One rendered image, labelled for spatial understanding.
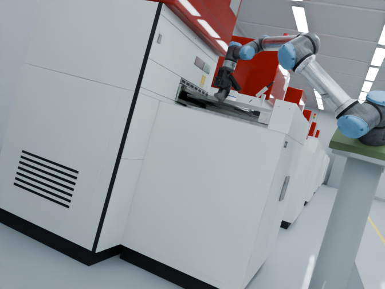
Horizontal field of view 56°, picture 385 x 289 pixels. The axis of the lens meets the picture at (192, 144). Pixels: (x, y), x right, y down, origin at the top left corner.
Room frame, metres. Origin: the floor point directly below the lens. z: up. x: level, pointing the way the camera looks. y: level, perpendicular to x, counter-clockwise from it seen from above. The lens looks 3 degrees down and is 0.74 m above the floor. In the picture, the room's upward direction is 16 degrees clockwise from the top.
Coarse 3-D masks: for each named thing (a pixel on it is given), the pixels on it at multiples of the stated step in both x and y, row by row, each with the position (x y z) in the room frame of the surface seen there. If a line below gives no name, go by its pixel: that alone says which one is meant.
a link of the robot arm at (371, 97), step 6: (366, 96) 1.61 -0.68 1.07; (372, 96) 1.59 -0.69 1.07; (378, 96) 1.59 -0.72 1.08; (384, 96) 1.59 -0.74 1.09; (366, 102) 1.59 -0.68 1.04; (372, 102) 1.57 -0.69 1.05; (378, 102) 1.56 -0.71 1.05; (384, 102) 1.55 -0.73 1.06; (378, 108) 1.56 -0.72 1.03; (384, 108) 1.57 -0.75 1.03; (384, 114) 1.57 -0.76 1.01; (384, 120) 1.61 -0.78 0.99; (378, 126) 1.63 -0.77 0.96
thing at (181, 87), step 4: (180, 84) 1.93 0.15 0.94; (180, 88) 1.93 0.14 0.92; (184, 88) 1.98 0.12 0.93; (188, 88) 2.03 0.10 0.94; (180, 92) 1.95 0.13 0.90; (188, 92) 2.04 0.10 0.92; (192, 92) 2.09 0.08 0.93; (196, 92) 2.13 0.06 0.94; (176, 96) 1.94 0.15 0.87; (200, 96) 2.21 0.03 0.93; (204, 96) 2.26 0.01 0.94; (176, 100) 1.93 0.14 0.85; (180, 100) 1.97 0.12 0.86; (184, 100) 2.02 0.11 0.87; (184, 104) 2.05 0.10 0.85; (188, 104) 2.08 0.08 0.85; (192, 104) 2.13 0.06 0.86; (204, 108) 2.32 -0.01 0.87
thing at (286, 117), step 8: (280, 104) 1.63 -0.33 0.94; (288, 104) 1.62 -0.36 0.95; (296, 104) 1.61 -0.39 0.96; (272, 112) 1.64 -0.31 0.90; (280, 112) 1.63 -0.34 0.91; (288, 112) 1.62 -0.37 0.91; (296, 112) 1.68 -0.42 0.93; (272, 120) 1.64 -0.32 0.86; (280, 120) 1.63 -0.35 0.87; (288, 120) 1.62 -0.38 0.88; (296, 120) 1.76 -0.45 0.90; (304, 120) 2.08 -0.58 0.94; (272, 128) 1.64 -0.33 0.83; (280, 128) 1.62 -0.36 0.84; (288, 128) 1.61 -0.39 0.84; (296, 128) 1.84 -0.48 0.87; (296, 136) 1.93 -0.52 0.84
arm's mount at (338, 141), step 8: (336, 136) 1.77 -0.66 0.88; (344, 136) 1.76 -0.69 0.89; (336, 144) 1.74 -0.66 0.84; (344, 144) 1.72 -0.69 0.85; (352, 144) 1.71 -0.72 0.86; (360, 144) 1.70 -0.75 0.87; (352, 152) 1.70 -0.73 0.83; (360, 152) 1.68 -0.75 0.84; (368, 152) 1.66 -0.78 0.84; (376, 152) 1.65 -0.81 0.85; (384, 152) 1.64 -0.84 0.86; (384, 160) 1.63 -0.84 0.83
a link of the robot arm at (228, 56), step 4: (232, 44) 2.10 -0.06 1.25; (236, 44) 2.09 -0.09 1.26; (240, 44) 2.10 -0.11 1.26; (228, 48) 2.12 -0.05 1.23; (232, 48) 2.09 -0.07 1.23; (228, 52) 2.11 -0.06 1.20; (232, 52) 2.08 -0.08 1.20; (228, 56) 2.10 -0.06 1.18; (232, 56) 2.09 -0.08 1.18; (232, 60) 2.10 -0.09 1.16; (236, 60) 2.11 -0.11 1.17
